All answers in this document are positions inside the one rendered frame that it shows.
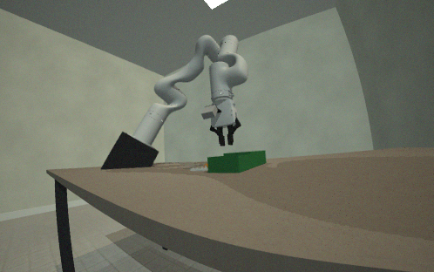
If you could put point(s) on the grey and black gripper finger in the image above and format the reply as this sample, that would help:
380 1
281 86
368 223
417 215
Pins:
231 130
219 132

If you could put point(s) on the green bin with label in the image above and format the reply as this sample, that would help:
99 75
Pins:
236 162

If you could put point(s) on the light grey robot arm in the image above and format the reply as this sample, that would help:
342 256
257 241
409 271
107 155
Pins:
223 78

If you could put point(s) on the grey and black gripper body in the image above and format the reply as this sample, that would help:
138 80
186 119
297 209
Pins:
227 115

